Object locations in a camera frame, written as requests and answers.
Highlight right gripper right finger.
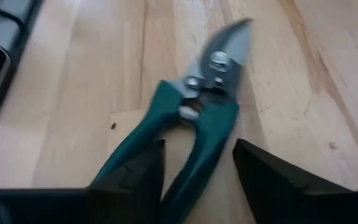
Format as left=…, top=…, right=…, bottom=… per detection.
left=232, top=138, right=354, bottom=224

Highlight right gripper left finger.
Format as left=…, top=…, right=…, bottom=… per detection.
left=87, top=139, right=167, bottom=224

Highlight green handle pruning shears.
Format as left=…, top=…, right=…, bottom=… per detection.
left=89, top=17, right=255, bottom=224

